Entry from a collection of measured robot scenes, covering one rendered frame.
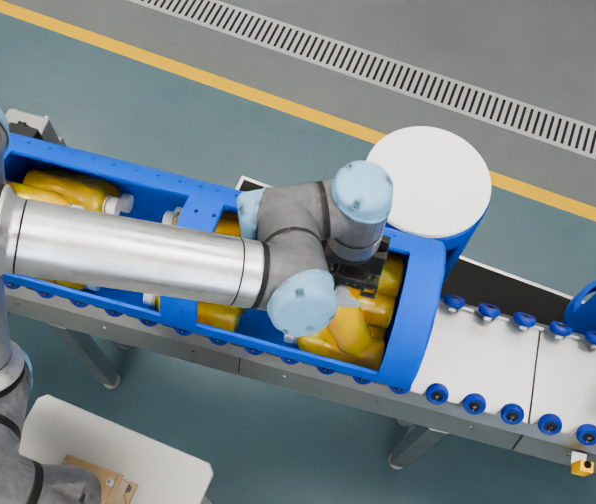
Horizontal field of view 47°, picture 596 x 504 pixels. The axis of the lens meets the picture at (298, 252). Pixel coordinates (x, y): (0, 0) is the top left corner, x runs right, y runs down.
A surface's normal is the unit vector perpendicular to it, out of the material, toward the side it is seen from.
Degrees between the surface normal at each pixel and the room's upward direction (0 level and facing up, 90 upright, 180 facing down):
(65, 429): 0
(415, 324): 31
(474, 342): 0
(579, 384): 0
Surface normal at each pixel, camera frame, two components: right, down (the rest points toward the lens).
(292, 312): 0.15, 0.63
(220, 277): 0.28, 0.25
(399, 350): -0.18, 0.42
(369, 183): 0.01, -0.42
